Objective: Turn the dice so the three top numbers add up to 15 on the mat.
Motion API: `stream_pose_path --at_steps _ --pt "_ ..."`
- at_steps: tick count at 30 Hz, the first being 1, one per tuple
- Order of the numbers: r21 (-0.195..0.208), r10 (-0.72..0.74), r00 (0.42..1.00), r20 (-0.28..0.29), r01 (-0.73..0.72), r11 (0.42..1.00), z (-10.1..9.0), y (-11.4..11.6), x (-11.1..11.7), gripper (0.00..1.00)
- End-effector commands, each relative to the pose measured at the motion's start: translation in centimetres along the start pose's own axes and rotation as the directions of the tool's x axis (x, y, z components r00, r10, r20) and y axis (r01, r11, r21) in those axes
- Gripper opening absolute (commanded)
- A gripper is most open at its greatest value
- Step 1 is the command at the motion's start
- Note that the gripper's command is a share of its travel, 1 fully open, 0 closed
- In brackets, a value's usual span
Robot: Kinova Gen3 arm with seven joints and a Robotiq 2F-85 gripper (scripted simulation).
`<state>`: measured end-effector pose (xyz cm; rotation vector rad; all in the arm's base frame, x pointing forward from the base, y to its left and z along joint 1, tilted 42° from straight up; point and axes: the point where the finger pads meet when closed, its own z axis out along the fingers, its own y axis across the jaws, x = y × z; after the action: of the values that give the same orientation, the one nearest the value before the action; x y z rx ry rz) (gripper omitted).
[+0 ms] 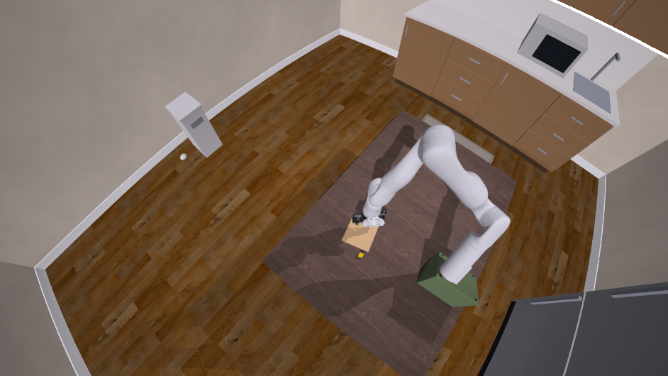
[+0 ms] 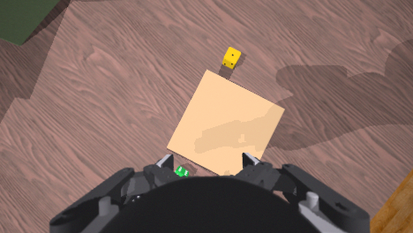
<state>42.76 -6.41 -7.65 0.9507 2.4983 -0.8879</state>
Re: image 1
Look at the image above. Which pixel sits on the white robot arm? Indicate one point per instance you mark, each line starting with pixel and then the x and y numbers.
pixel 436 148

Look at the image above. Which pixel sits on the beige square mat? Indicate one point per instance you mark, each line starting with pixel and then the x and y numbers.
pixel 359 236

